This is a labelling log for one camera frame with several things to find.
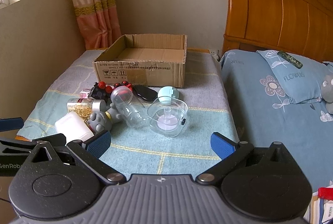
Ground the grey elephant toy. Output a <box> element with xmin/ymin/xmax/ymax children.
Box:
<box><xmin>87</xmin><ymin>103</ymin><xmax>122</xmax><ymax>134</ymax></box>

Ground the white plastic bottle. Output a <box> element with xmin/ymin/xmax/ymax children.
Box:
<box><xmin>55</xmin><ymin>111</ymin><xmax>94</xmax><ymax>143</ymax></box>

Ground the gold flake jar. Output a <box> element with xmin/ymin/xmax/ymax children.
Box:
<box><xmin>67</xmin><ymin>98</ymin><xmax>106</xmax><ymax>120</ymax></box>

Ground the clear plastic jar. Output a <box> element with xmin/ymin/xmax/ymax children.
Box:
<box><xmin>111</xmin><ymin>86</ymin><xmax>148</xmax><ymax>128</ymax></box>

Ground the black toy train engine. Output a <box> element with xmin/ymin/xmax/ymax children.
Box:
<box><xmin>88</xmin><ymin>82</ymin><xmax>113</xmax><ymax>103</ymax></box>

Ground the red toy train car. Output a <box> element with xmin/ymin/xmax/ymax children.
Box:
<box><xmin>105</xmin><ymin>80</ymin><xmax>133</xmax><ymax>94</ymax></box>

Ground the black glasses case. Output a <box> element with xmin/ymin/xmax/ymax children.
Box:
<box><xmin>133</xmin><ymin>85</ymin><xmax>158</xmax><ymax>103</ymax></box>

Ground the clear plastic chopper bowl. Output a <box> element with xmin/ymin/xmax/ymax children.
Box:
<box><xmin>147</xmin><ymin>96</ymin><xmax>188</xmax><ymax>138</ymax></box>

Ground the mint green round lid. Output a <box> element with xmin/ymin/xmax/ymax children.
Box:
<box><xmin>158</xmin><ymin>86</ymin><xmax>179</xmax><ymax>105</ymax></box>

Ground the small pink box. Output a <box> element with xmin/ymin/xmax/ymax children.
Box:
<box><xmin>79</xmin><ymin>89</ymin><xmax>91</xmax><ymax>98</ymax></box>

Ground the blue floral bed sheet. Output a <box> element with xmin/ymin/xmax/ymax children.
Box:
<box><xmin>220</xmin><ymin>49</ymin><xmax>332</xmax><ymax>190</ymax></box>

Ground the open cardboard box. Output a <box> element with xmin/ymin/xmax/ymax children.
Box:
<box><xmin>93</xmin><ymin>34</ymin><xmax>187</xmax><ymax>88</ymax></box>

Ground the blue floral pillow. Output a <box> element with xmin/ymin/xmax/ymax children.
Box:
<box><xmin>258</xmin><ymin>50</ymin><xmax>332</xmax><ymax>104</ymax></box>

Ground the dark patterned remote control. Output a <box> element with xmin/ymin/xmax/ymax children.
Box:
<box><xmin>277</xmin><ymin>51</ymin><xmax>303</xmax><ymax>69</ymax></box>

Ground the grey plush toy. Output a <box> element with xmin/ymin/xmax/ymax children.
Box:
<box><xmin>321</xmin><ymin>75</ymin><xmax>333</xmax><ymax>114</ymax></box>

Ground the wooden bed headboard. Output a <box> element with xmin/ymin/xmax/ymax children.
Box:
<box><xmin>222</xmin><ymin>0</ymin><xmax>332</xmax><ymax>62</ymax></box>

